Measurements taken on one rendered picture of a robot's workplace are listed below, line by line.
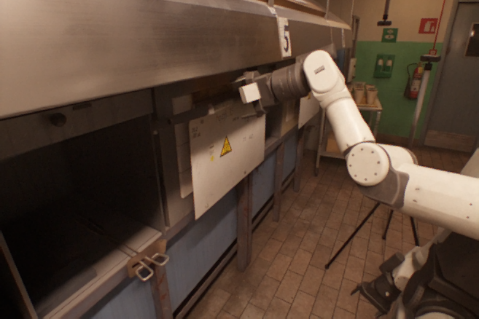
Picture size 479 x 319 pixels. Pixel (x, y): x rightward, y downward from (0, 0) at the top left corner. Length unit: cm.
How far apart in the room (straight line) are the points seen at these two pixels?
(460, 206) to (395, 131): 443
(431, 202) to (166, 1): 56
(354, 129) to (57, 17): 53
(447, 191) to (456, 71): 434
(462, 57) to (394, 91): 92
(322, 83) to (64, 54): 47
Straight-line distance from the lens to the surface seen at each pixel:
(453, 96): 485
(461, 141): 504
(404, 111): 482
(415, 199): 51
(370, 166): 52
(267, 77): 72
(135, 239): 116
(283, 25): 108
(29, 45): 41
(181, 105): 102
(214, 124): 101
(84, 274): 105
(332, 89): 61
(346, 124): 59
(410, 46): 470
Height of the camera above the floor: 158
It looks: 21 degrees down
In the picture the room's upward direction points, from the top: straight up
